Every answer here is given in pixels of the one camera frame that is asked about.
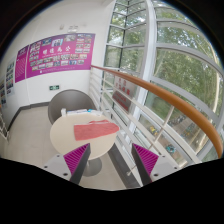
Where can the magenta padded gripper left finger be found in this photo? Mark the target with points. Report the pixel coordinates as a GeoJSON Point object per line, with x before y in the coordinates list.
{"type": "Point", "coordinates": [70, 166]}

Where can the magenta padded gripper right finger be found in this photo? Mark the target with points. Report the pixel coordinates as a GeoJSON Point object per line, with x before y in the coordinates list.
{"type": "Point", "coordinates": [150, 166]}

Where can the red folded towel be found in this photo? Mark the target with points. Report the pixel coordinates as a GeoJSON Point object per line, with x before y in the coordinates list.
{"type": "Point", "coordinates": [94, 129]}

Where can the round cream table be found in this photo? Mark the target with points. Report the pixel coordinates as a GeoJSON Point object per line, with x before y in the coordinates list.
{"type": "Point", "coordinates": [73, 131]}

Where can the white metal railing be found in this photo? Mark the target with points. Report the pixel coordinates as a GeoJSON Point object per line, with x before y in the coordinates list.
{"type": "Point", "coordinates": [140, 125]}

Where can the white box on table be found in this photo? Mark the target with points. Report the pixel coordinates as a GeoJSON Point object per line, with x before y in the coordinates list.
{"type": "Point", "coordinates": [64, 112]}

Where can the grey round-back chair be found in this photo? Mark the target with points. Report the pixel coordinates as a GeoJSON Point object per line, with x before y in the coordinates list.
{"type": "Point", "coordinates": [71, 100]}

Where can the red and white notice sign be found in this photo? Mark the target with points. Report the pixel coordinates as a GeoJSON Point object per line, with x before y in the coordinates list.
{"type": "Point", "coordinates": [123, 92]}

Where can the green exit sign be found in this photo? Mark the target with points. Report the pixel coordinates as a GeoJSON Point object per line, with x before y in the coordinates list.
{"type": "Point", "coordinates": [54, 87]}

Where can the orange wooden handrail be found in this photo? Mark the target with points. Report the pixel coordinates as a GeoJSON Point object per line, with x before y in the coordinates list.
{"type": "Point", "coordinates": [200, 120]}

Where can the large magenta wall poster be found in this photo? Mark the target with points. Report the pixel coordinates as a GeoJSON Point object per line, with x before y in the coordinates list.
{"type": "Point", "coordinates": [58, 53]}

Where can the white photo poster left wall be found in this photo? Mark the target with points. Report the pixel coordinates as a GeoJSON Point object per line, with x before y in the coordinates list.
{"type": "Point", "coordinates": [10, 78]}

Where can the narrow magenta wall poster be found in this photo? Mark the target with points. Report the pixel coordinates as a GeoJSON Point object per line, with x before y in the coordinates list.
{"type": "Point", "coordinates": [21, 64]}

